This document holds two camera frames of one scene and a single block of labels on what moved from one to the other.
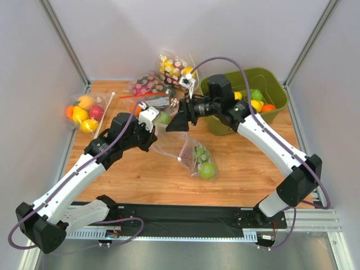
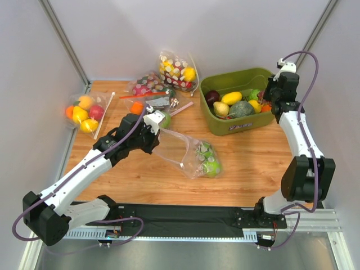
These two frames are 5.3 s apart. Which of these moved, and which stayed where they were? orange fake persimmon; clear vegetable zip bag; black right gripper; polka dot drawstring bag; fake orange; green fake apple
Moved: green fake apple; black right gripper
Stayed: orange fake persimmon; clear vegetable zip bag; polka dot drawstring bag; fake orange
